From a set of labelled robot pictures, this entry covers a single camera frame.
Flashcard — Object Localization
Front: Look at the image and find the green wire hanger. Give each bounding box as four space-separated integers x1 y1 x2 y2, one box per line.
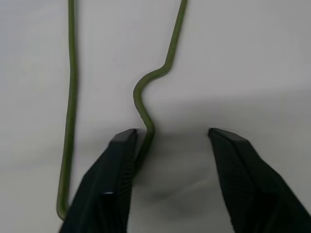
56 0 188 221

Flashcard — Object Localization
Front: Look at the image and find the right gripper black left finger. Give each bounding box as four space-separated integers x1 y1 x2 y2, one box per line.
58 128 148 233

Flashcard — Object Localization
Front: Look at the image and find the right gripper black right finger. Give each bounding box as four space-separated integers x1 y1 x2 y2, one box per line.
207 127 311 233

